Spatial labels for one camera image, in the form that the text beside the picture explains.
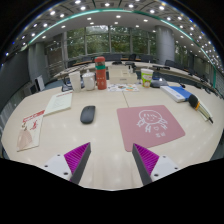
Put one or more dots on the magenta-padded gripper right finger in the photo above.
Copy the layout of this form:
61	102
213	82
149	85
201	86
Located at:
165	165

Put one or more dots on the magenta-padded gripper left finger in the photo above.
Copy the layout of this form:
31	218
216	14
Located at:
56	165

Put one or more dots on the black computer mouse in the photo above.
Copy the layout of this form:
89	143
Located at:
87	114

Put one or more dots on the pink mouse pad with drawing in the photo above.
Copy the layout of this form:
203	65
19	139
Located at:
150	128

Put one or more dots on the red and white magazine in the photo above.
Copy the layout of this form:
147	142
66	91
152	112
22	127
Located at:
30	131

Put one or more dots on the white booklet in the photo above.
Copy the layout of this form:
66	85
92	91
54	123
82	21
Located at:
59	102

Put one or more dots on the white paper sheet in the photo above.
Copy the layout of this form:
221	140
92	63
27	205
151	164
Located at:
206	111

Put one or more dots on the black and yellow microphone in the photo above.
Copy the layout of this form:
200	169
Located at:
195	102

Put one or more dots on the blue and white book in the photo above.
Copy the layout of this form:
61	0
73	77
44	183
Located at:
176	93

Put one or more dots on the black conference microphone unit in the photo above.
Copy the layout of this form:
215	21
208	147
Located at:
159	84
65	87

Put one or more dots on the grey monitor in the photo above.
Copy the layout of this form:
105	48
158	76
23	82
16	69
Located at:
30	88

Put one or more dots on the white board panel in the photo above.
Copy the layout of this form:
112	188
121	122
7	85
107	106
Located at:
40	82

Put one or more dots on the tall white cup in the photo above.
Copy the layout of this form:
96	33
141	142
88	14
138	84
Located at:
75	82

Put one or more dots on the paper cup with green print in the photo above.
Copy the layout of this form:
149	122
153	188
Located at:
146	79

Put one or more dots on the colourful leaflet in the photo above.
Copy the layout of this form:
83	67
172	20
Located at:
122	87

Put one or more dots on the white lidded mug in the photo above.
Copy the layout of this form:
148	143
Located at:
89	82

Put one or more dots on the beige desk organizer box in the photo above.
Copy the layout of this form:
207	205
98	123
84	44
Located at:
121	76

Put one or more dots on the red drink bottle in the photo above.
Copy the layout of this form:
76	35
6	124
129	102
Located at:
100	75

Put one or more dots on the dark office chairs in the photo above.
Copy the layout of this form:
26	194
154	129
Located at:
170	62

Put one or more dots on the ceiling lights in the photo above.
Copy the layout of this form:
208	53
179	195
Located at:
118	16

